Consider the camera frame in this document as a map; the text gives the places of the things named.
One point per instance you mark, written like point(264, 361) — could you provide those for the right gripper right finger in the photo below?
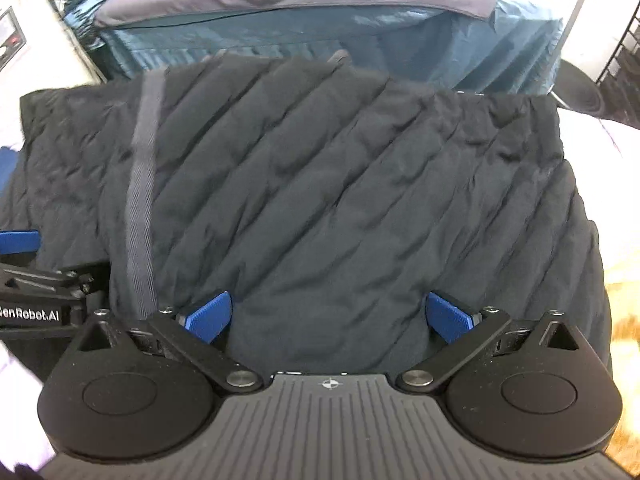
point(467, 334)

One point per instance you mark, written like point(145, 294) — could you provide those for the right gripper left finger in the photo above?
point(191, 334)

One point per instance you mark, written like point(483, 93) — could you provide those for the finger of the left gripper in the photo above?
point(19, 242)

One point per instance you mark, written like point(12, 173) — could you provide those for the black quilted jacket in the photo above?
point(327, 200)

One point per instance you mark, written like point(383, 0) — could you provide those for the dark blue cloth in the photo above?
point(8, 162)

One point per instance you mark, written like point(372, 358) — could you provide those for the gold satin pillow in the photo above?
point(624, 301)

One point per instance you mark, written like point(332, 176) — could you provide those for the white appliance with display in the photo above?
point(11, 35)

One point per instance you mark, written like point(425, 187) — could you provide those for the lavender bed sheet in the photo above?
point(605, 159)

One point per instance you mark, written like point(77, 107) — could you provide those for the black round stool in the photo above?
point(574, 90)

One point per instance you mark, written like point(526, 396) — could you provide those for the blue quilted bed cover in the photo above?
point(516, 49)

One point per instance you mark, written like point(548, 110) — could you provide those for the black cluttered rack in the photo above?
point(619, 81)

